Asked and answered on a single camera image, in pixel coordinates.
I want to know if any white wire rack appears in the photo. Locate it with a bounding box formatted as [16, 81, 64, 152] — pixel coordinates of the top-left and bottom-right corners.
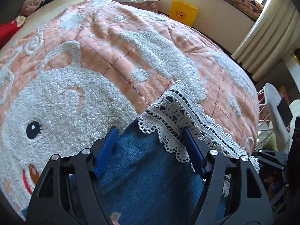
[256, 87, 275, 151]

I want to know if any blue denim pants lace trim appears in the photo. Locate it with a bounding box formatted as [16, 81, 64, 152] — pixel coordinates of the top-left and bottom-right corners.
[68, 81, 260, 225]

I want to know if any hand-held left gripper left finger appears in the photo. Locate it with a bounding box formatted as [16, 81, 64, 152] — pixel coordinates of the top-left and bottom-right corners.
[25, 127, 118, 225]

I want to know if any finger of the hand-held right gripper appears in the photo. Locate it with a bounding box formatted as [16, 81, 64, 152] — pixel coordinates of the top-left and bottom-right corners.
[252, 149, 290, 170]
[264, 169, 290, 214]

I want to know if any peach white chenille blanket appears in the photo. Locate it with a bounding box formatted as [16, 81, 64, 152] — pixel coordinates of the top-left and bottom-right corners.
[0, 0, 260, 221]

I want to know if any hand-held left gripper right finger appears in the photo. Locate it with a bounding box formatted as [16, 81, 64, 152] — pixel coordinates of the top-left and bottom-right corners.
[182, 127, 275, 225]

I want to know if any red patterned garment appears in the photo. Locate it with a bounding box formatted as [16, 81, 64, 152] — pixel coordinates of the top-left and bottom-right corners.
[0, 15, 27, 50]

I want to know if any yellow paper bag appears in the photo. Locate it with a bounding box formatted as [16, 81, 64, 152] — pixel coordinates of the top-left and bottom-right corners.
[169, 0, 200, 27]

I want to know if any green fuzzy mat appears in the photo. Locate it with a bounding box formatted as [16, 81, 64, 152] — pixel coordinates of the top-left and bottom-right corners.
[265, 135, 278, 152]

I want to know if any cream curtain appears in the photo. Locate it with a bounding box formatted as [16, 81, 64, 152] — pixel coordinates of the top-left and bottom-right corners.
[231, 0, 300, 82]

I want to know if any pink fuzzy garment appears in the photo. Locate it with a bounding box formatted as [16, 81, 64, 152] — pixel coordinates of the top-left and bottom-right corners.
[22, 0, 50, 17]

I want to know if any black phone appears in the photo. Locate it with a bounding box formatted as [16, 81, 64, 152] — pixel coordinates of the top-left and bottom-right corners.
[277, 97, 293, 127]

